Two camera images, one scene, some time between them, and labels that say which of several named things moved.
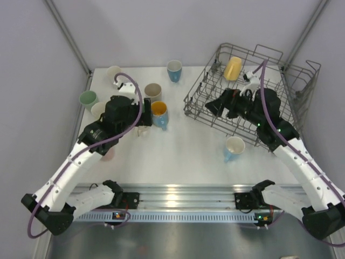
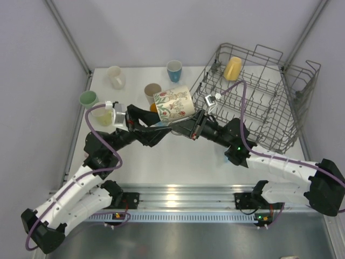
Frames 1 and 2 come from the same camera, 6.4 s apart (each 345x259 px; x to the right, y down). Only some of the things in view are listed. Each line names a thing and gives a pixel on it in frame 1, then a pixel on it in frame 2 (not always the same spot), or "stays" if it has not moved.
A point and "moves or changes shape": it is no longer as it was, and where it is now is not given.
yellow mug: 233,70 stays
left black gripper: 145,118 → 149,136
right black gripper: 229,99 → 193,127
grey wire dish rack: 241,69 stays
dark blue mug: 174,68 stays
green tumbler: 88,98 stays
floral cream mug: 144,130 moves or changes shape
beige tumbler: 153,91 stays
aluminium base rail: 181,196 stays
